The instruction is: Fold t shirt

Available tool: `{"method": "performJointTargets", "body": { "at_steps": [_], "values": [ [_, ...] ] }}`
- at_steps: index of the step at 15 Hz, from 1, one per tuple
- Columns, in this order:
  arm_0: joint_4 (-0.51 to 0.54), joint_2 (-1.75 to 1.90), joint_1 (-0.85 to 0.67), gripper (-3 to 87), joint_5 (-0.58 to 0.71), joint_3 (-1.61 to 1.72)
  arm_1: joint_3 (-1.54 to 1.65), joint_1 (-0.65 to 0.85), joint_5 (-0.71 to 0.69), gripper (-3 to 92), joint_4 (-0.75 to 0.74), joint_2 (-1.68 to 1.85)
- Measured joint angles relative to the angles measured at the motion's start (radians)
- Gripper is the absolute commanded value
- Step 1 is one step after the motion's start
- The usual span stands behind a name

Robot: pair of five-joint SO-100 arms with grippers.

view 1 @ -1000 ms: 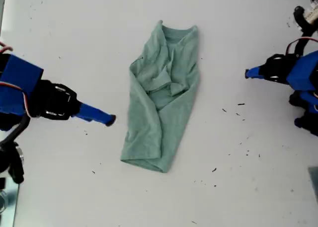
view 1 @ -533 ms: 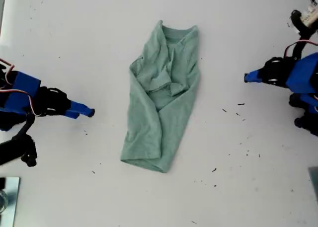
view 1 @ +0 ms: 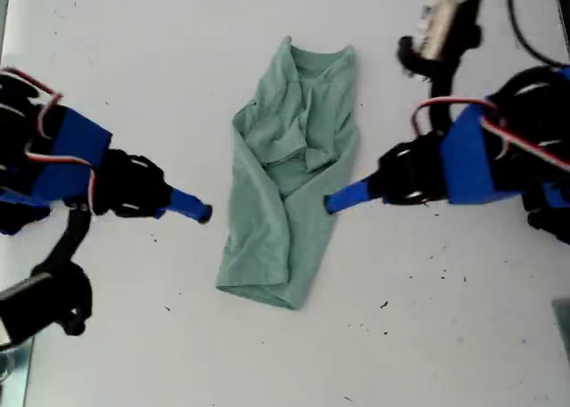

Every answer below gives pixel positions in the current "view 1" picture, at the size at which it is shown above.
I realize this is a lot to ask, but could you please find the light green t-shirt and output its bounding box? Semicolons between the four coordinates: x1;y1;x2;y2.
216;35;360;312

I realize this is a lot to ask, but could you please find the shiny metal plate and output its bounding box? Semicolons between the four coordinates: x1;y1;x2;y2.
0;335;36;407

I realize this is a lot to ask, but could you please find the red white arm wire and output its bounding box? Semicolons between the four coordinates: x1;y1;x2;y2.
411;97;570;172
24;151;100;216

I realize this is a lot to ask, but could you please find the black camera stalk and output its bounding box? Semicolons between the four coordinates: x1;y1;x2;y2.
427;54;465;136
29;208;93;280

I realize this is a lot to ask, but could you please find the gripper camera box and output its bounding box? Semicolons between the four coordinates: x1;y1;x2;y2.
0;262;94;348
397;0;485;77

